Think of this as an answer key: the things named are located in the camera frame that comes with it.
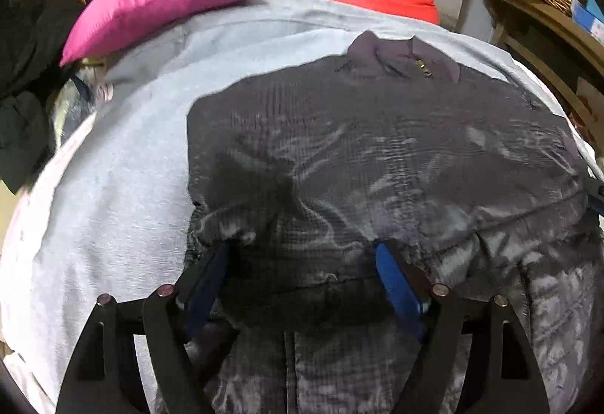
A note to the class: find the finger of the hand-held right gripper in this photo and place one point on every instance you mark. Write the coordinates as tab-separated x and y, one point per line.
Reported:
597	194

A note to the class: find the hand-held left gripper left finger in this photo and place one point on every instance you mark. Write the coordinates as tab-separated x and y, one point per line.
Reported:
207	282

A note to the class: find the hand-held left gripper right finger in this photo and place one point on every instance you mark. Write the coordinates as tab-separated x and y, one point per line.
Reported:
398	286

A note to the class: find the dark quilted jacket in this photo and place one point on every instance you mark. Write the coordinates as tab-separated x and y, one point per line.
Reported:
377	159

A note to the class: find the grey blanket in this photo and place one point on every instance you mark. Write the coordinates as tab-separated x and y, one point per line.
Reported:
132	182

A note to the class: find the wooden table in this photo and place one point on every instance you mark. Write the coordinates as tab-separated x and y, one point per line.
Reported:
542	36

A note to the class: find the blue cardboard box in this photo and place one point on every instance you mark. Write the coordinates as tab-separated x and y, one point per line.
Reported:
590	15

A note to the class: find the crumpled clear plastic wrap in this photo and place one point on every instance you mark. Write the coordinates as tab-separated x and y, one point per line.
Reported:
73	100

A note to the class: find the black puffer jacket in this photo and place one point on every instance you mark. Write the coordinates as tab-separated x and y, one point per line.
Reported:
28	88

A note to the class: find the pink pillow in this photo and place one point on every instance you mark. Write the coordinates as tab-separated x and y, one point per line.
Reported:
160	3

